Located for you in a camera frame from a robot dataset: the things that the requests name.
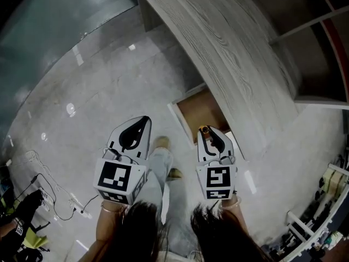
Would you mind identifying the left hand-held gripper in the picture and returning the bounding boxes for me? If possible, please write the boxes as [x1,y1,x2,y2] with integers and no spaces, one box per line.
[92,115,153,206]

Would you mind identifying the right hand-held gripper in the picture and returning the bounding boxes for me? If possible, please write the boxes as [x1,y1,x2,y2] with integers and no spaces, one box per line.
[195,126,238,201]

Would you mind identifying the white wooden drawer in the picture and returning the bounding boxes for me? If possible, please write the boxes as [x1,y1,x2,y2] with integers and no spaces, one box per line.
[167,89,249,163]

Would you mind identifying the person's right forearm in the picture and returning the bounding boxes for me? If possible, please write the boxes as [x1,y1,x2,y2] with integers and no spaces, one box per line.
[218,196,270,261]

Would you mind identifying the person's left forearm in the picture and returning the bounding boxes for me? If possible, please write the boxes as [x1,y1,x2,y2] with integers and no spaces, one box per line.
[86,200,131,256]

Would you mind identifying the tan shoe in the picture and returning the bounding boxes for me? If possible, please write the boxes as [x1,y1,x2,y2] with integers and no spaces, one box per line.
[153,136,172,150]
[166,167,183,179]

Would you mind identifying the person's light trousers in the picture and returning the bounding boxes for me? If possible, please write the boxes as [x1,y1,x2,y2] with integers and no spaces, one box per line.
[147,147,175,226]

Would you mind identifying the clear bangle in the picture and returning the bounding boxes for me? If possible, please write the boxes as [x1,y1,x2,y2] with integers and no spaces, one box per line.
[220,196,243,209]

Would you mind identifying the white power strip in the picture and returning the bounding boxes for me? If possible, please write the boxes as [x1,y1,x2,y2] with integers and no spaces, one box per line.
[68,192,94,219]

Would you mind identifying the grey wooden desk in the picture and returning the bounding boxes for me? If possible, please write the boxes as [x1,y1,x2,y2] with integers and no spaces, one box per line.
[130,0,302,160]

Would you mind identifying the white metal rack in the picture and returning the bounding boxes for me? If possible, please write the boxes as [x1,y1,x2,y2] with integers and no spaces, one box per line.
[261,161,349,262]

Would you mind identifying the thin gold bracelet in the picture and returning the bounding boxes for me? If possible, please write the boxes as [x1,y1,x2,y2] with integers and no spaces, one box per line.
[100,202,124,215]

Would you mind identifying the white cable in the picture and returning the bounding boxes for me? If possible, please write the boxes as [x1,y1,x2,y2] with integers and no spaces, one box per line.
[23,149,51,176]

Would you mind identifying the black cable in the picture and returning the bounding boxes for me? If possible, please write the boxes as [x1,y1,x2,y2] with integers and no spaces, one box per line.
[28,172,79,221]

